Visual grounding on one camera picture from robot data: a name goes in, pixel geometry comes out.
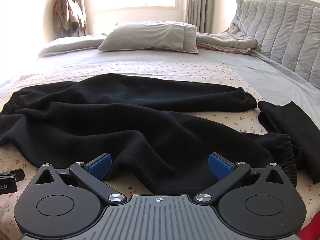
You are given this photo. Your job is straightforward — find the grey bed cover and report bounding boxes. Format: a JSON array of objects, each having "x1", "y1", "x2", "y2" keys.
[{"x1": 37, "y1": 48, "x2": 320, "y2": 113}]

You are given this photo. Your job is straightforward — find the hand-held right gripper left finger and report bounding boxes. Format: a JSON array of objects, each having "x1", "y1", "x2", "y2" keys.
[{"x1": 34, "y1": 153, "x2": 127, "y2": 204}]

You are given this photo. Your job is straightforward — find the grey quilted headboard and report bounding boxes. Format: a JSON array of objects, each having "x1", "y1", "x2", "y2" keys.
[{"x1": 229, "y1": 0, "x2": 320, "y2": 90}]

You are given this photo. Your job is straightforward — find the crumpled grey quilt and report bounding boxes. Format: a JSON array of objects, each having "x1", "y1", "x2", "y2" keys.
[{"x1": 196, "y1": 32, "x2": 258, "y2": 56}]

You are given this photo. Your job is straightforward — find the black pants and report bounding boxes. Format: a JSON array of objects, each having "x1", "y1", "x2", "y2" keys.
[{"x1": 0, "y1": 73, "x2": 298, "y2": 195}]

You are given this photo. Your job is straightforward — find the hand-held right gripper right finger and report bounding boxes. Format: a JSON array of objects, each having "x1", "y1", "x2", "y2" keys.
[{"x1": 195, "y1": 152, "x2": 286, "y2": 204}]

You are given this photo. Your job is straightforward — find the hanging clothes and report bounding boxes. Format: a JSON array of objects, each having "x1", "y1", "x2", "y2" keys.
[{"x1": 52, "y1": 0, "x2": 86, "y2": 33}]

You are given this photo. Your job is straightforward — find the folded black garment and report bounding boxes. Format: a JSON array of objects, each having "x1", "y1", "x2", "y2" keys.
[{"x1": 257, "y1": 101, "x2": 320, "y2": 186}]

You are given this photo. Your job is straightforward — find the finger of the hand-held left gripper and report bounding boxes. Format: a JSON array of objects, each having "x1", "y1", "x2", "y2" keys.
[{"x1": 0, "y1": 169, "x2": 25, "y2": 182}]

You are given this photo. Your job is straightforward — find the flat grey pillow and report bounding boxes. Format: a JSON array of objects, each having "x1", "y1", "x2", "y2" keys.
[{"x1": 37, "y1": 33, "x2": 109, "y2": 57}]

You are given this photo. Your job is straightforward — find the red cloth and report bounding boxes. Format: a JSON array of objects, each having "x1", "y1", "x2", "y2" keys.
[{"x1": 298, "y1": 217, "x2": 320, "y2": 240}]

